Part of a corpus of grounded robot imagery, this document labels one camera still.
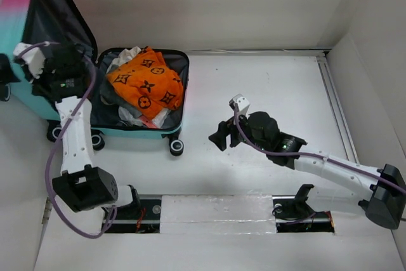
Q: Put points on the clear bag red label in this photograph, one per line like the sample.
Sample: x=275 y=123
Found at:
x=158 y=121

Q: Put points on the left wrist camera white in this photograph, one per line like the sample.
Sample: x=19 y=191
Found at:
x=31 y=58

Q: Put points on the cream ruffled cloth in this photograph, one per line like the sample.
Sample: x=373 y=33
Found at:
x=123 y=57

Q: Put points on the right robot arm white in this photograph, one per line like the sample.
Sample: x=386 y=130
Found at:
x=378 y=193

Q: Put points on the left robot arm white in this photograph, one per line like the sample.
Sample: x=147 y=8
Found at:
x=81 y=185

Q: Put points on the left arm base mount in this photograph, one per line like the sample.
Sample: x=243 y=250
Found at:
x=139 y=220

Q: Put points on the grey cloth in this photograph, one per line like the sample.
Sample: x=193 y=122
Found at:
x=107 y=92

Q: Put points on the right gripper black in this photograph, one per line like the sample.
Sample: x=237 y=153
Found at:
x=219 y=138

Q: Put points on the white pads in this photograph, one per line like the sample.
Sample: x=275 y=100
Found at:
x=131 y=117

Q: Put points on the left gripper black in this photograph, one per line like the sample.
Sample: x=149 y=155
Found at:
x=49 y=65

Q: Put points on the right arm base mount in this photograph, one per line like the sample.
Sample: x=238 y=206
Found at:
x=293 y=214

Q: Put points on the pink teal kids suitcase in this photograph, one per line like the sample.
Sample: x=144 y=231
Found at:
x=59 y=21

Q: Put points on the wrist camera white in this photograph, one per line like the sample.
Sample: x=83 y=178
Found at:
x=31 y=58
x=240 y=106

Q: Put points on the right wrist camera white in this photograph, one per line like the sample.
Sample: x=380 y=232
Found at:
x=240 y=106

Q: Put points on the orange patterned towel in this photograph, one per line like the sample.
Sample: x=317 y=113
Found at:
x=148 y=84

